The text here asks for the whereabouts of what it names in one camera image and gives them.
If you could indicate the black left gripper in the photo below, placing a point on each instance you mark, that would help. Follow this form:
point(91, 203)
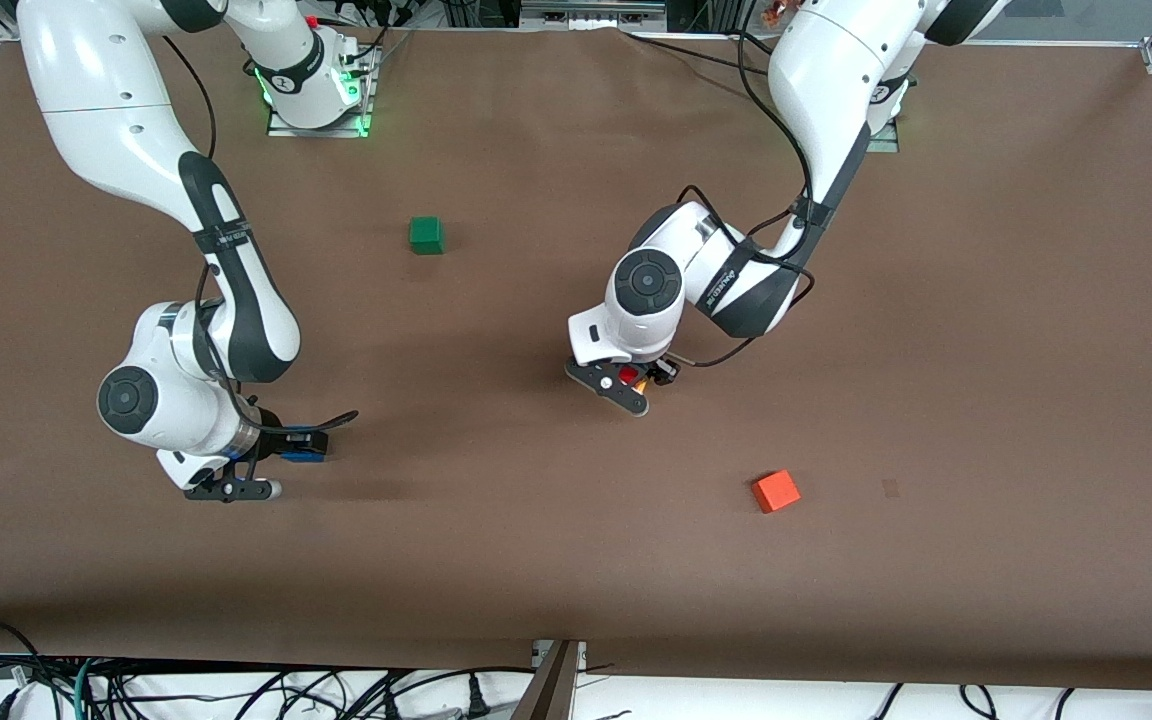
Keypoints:
point(662, 369)

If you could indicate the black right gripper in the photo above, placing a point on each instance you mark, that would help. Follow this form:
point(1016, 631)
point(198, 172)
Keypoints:
point(272, 440)

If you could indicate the blue wooden block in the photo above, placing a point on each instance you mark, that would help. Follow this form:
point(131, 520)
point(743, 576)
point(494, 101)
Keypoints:
point(304, 458)

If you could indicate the red wooden block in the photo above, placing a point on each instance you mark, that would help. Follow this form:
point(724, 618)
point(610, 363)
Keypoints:
point(628, 376)

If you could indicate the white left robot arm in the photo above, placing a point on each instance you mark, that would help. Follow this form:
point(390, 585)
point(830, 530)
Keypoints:
point(826, 90)

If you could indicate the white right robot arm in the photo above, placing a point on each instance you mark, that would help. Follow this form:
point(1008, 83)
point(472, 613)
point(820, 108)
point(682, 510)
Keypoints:
point(126, 130)

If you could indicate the orange wooden block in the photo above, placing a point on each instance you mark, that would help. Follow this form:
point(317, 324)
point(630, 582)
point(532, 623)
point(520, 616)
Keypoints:
point(776, 491)

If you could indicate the brown table cover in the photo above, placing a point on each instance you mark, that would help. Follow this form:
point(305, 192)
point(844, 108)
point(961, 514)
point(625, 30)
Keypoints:
point(576, 560)

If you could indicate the green wooden block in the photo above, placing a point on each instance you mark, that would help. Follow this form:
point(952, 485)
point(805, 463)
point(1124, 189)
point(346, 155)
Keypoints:
point(426, 235)

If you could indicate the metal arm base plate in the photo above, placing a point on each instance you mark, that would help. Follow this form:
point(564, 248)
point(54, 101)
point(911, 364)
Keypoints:
point(886, 138)
point(361, 110)

